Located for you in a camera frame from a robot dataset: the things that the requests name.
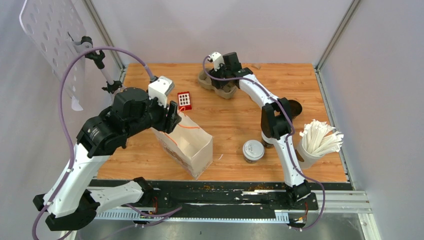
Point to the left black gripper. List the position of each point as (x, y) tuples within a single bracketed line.
[(172, 120)]

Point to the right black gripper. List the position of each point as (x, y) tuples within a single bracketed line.
[(216, 74)]

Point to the white paper bakery bag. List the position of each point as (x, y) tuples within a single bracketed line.
[(189, 145)]

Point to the dark brown plastic cup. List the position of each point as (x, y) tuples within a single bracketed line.
[(267, 143)]

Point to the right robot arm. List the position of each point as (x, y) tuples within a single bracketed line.
[(276, 125)]

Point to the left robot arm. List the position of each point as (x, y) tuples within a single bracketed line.
[(71, 206)]

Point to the red toy block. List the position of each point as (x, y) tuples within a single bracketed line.
[(184, 101)]

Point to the tripod stand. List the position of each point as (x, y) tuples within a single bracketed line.
[(102, 69)]

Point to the wrapped white straws bundle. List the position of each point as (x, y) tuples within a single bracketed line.
[(319, 138)]

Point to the white straw holder cup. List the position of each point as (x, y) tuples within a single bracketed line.
[(305, 159)]

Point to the perforated white panel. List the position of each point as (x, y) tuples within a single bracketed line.
[(57, 30)]

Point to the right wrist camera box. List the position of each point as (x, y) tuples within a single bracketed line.
[(228, 61)]

